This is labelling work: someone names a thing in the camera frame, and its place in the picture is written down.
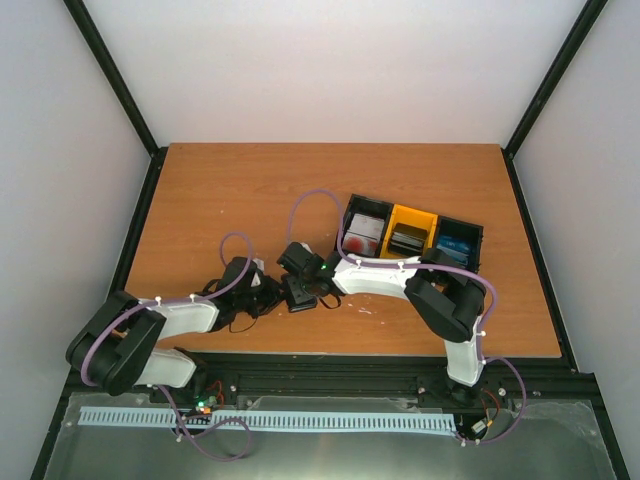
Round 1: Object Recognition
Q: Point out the black bin with blue cards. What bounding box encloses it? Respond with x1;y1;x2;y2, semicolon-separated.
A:
432;215;484;273

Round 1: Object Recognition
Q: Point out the black card stack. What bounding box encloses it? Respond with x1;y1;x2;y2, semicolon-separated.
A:
388;223;429;257

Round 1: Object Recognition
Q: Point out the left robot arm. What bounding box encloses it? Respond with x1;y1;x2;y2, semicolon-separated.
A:
65;257;282;403

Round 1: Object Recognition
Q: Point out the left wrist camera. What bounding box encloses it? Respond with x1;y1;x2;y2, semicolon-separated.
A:
250;258;264;288

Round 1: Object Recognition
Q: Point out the red white card stack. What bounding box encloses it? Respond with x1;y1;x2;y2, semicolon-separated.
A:
342;213;384;257

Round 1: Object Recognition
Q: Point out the yellow bin with black cards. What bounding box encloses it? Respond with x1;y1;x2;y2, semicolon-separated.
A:
380;204;439;258

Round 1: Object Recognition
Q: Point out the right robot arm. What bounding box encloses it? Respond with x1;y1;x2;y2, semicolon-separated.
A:
278;242;497;387

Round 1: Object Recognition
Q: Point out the black aluminium frame rail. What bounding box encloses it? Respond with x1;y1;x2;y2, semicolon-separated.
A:
62;0;161;151

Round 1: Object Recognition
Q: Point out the light blue cable duct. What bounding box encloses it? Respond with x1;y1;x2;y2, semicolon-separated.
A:
77;406;456;436

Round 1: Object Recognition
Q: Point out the black leather card holder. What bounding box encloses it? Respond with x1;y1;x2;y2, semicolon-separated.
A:
281;274;318;313

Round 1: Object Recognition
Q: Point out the black bin with red cards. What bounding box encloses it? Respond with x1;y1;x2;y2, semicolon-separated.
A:
336;194;393;258

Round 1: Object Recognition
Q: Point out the blue card stack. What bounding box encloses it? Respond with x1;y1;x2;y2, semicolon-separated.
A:
436;235;472;267

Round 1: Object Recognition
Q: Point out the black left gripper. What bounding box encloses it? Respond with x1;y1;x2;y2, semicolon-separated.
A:
236;277;288;321

